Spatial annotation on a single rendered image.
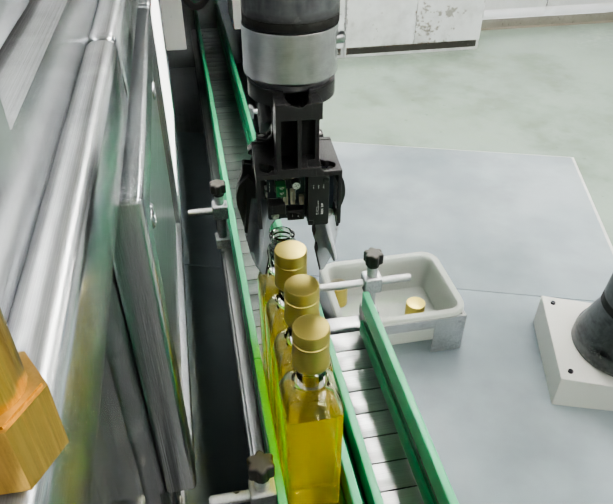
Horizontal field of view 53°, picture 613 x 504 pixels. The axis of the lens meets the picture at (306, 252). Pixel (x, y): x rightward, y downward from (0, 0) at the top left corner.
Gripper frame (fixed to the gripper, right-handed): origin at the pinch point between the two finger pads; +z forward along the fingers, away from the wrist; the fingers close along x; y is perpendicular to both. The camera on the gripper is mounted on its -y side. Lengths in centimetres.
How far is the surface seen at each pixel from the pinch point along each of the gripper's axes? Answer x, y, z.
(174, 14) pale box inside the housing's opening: -16, -113, 6
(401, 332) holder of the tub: 20.7, -21.6, 34.5
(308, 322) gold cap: 0.2, 10.9, -0.9
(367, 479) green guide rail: 6.0, 14.4, 18.9
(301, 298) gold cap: 0.1, 7.3, -0.6
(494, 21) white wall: 216, -434, 110
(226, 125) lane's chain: -6, -91, 27
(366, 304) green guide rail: 11.8, -12.7, 19.2
